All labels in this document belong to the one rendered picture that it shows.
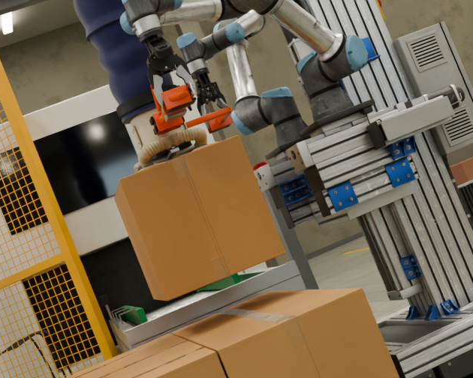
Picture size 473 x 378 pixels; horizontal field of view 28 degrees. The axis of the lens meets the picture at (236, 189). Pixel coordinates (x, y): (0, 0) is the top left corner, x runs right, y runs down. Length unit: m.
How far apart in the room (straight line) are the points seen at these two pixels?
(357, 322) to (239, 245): 0.66
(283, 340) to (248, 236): 0.66
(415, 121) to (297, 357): 1.16
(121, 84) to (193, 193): 0.51
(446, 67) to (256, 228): 1.09
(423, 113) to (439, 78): 0.38
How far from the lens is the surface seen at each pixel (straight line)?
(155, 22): 2.69
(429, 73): 3.59
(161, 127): 2.96
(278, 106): 3.75
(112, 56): 3.22
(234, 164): 2.94
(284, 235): 4.21
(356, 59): 3.19
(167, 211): 2.90
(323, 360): 2.36
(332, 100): 3.27
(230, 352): 2.31
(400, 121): 3.21
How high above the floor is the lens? 0.79
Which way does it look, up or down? 3 degrees up
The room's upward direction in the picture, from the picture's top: 22 degrees counter-clockwise
